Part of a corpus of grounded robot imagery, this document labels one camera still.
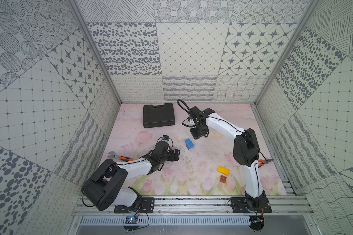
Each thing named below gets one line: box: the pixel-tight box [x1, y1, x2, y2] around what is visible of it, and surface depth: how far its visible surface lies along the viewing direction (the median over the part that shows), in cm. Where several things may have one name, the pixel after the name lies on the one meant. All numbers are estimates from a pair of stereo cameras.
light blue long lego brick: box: [184, 138, 195, 150], surface depth 94 cm
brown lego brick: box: [219, 174, 227, 184], surface depth 83 cm
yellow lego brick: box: [216, 165, 230, 176], surface depth 87 cm
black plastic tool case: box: [142, 102, 176, 129], surface depth 112 cm
